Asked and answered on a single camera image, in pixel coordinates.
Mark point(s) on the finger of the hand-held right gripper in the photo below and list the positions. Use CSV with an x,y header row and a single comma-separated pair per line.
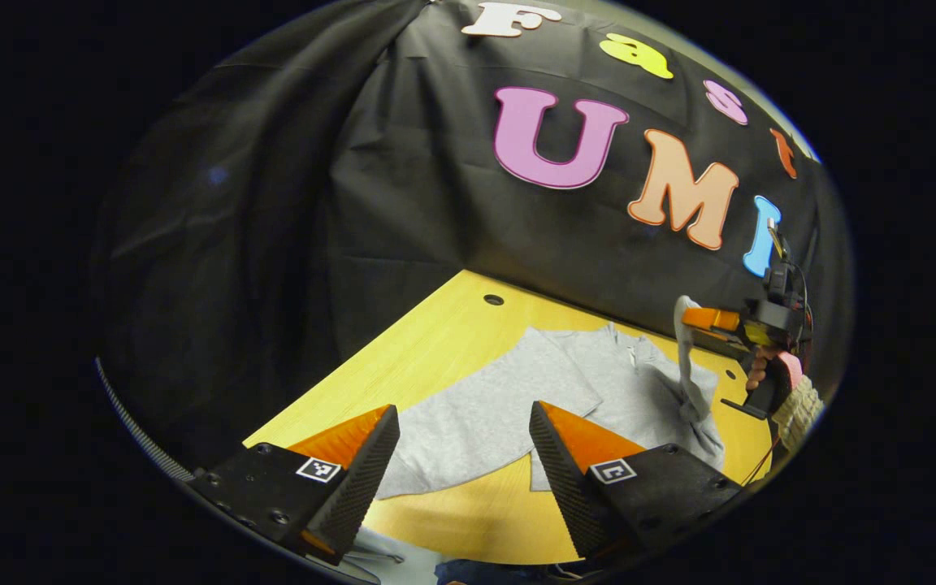
x,y
712,318
724,345

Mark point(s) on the person's pale garment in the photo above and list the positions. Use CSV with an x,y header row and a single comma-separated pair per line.
x,y
391,556

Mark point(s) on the person's blue trousers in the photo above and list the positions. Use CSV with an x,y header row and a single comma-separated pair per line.
x,y
484,573

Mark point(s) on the black backdrop cloth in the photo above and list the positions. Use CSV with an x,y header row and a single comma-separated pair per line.
x,y
403,211

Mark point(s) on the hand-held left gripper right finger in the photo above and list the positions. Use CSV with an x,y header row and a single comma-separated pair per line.
x,y
565,479

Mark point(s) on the grey zip-neck sweatshirt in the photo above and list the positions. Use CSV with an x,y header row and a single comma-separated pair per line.
x,y
484,406

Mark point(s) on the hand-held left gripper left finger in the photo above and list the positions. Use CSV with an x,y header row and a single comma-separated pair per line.
x,y
362,479

